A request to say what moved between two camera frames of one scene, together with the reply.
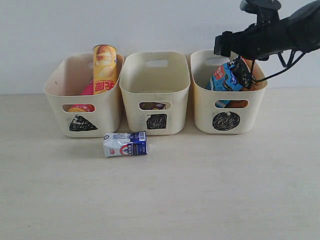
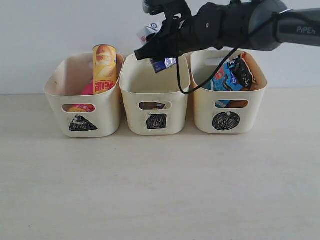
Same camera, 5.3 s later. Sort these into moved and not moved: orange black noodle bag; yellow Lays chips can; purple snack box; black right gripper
Moved: black right gripper
Not moved: orange black noodle bag; yellow Lays chips can; purple snack box
